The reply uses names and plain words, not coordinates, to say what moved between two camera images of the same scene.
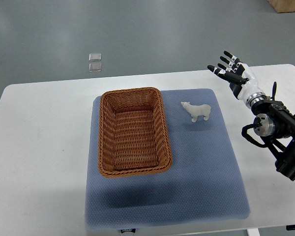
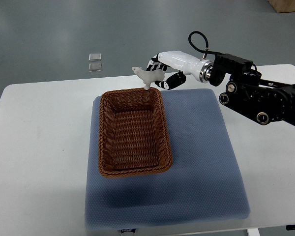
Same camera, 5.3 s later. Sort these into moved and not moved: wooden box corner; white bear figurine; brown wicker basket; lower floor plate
Moved: white bear figurine
Not moved: wooden box corner; brown wicker basket; lower floor plate
